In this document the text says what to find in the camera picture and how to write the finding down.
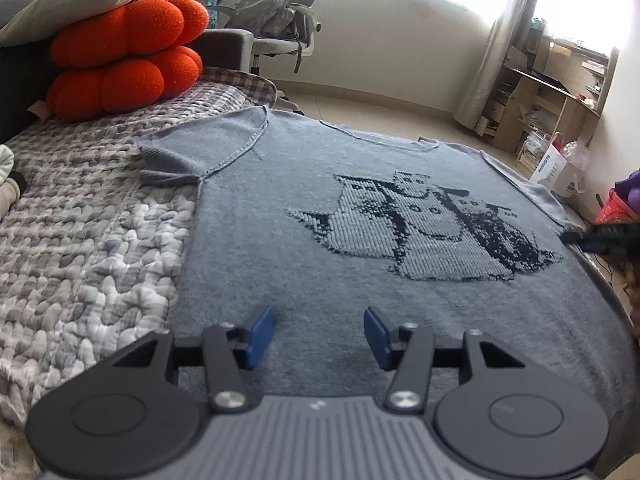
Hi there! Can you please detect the grey knitted cat sweater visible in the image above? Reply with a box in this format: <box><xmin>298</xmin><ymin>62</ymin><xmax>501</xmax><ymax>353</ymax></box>
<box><xmin>139</xmin><ymin>107</ymin><xmax>639</xmax><ymax>470</ymax></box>

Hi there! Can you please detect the stack of folded clothes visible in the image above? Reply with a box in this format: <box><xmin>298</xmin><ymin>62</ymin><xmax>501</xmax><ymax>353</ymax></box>
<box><xmin>0</xmin><ymin>144</ymin><xmax>27</xmax><ymax>218</ymax></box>

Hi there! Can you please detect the red patterned basket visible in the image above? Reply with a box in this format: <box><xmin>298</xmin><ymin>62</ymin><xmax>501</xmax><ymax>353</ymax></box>
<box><xmin>594</xmin><ymin>188</ymin><xmax>639</xmax><ymax>224</ymax></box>

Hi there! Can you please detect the white blue cardboard box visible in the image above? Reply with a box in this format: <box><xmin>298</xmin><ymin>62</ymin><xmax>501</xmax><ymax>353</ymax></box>
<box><xmin>529</xmin><ymin>131</ymin><xmax>590</xmax><ymax>200</ymax></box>

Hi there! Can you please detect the wooden desk shelf unit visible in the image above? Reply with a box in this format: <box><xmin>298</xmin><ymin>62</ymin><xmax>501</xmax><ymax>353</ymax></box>
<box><xmin>475</xmin><ymin>18</ymin><xmax>620</xmax><ymax>177</ymax></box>

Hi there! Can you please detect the grey white quilted bedspread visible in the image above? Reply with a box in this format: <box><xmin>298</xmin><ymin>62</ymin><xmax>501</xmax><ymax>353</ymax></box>
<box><xmin>0</xmin><ymin>82</ymin><xmax>281</xmax><ymax>430</ymax></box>

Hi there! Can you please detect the right beige curtain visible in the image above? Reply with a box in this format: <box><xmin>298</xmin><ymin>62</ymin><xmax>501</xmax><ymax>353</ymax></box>
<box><xmin>454</xmin><ymin>0</ymin><xmax>537</xmax><ymax>130</ymax></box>

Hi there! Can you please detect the grey checkered blanket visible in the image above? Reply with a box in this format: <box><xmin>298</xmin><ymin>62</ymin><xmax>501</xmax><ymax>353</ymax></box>
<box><xmin>200</xmin><ymin>67</ymin><xmax>278</xmax><ymax>114</ymax></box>

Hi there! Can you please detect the orange pumpkin cushion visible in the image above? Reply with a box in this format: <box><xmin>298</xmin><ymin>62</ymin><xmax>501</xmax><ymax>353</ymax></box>
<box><xmin>46</xmin><ymin>0</ymin><xmax>208</xmax><ymax>122</ymax></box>

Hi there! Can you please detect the grey backpack on chair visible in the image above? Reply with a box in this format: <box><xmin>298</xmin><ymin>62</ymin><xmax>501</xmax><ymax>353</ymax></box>
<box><xmin>226</xmin><ymin>0</ymin><xmax>306</xmax><ymax>40</ymax></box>

